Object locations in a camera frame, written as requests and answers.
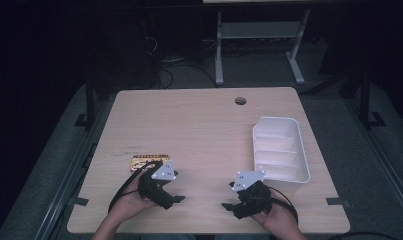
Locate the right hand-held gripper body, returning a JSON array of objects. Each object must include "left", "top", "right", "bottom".
[{"left": 229, "top": 169, "right": 274, "bottom": 215}]

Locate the person's right hand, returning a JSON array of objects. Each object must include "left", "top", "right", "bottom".
[{"left": 250, "top": 199, "right": 301, "bottom": 238}]

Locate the white metal desk frame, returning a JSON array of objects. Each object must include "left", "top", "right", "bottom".
[{"left": 214, "top": 9, "right": 312, "bottom": 86}]

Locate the yellow and red snack packet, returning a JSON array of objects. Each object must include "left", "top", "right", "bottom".
[{"left": 130, "top": 153, "right": 170, "bottom": 173}]

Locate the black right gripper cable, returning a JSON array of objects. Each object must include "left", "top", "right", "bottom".
[{"left": 267, "top": 185, "right": 299, "bottom": 225}]

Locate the white plastic divided box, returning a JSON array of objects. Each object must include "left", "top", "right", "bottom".
[{"left": 252, "top": 116, "right": 311, "bottom": 185}]

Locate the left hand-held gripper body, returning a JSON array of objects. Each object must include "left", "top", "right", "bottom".
[{"left": 137, "top": 159, "right": 180, "bottom": 205}]

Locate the black floor cable bundle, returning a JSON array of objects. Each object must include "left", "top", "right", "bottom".
[{"left": 143, "top": 33, "right": 220, "bottom": 90}]

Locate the black metal stand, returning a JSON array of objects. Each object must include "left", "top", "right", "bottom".
[
  {"left": 357, "top": 68, "right": 387, "bottom": 130},
  {"left": 73, "top": 74, "right": 100, "bottom": 131}
]

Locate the person's left hand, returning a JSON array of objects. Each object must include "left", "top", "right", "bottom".
[{"left": 110, "top": 179, "right": 159, "bottom": 225}]

